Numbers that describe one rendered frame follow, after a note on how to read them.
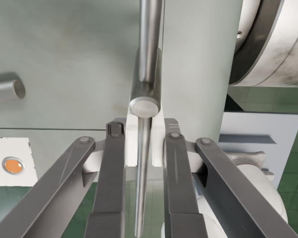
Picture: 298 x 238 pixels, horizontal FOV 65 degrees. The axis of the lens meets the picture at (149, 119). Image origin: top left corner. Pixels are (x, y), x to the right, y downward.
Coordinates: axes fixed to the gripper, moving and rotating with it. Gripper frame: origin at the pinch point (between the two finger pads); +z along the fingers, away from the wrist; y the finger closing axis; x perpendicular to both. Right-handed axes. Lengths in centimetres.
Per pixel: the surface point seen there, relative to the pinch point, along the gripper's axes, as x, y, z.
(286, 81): -0.9, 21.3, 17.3
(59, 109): -2.5, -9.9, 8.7
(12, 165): -10.2, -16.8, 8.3
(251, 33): 5.9, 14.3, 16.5
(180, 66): 2.9, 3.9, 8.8
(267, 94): -42, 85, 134
